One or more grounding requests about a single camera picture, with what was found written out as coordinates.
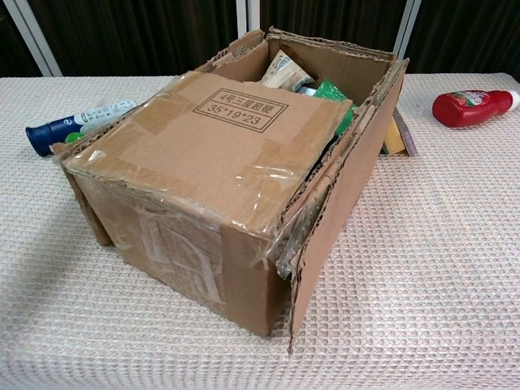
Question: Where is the red ketchup bottle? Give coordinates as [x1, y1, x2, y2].
[431, 89, 520, 129]

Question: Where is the white tube with blue cap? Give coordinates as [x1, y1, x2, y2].
[24, 99, 138, 158]

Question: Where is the taped brown cardboard box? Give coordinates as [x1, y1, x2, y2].
[50, 26, 410, 358]

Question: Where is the white frame post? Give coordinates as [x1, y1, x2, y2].
[3, 0, 64, 77]
[236, 0, 261, 41]
[385, 0, 423, 75]

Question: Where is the white waffle tablecloth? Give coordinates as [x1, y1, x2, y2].
[0, 72, 520, 390]

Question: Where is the beige snack packet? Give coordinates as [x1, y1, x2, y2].
[258, 50, 316, 93]

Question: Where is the green snack packet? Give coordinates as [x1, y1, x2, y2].
[312, 79, 358, 137]

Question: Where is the bottle with green cap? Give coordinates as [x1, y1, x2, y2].
[63, 130, 93, 144]

